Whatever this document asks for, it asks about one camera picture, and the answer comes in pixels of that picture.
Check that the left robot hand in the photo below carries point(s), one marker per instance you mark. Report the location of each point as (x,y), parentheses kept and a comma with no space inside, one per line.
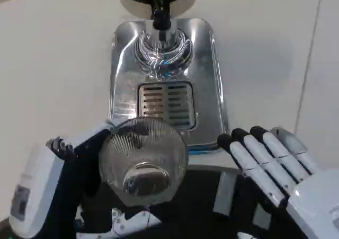
(45,175)

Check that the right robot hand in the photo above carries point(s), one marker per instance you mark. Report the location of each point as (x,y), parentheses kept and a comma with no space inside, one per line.
(304,194)

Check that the clear ribbed glass cup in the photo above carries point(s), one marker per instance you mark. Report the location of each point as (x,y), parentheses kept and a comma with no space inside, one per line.
(144,157)

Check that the steel drip tray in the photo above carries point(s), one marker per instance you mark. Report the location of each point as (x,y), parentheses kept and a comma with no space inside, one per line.
(127,64)

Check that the slotted steel drain grid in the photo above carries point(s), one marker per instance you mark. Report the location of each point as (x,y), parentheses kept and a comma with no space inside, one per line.
(167,104)

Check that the black dispenser tap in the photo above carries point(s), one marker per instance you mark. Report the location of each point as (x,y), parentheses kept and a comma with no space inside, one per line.
(161,19)

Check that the black steel-rimmed drink dispenser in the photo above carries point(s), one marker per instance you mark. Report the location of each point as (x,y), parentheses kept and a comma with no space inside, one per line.
(132,0)

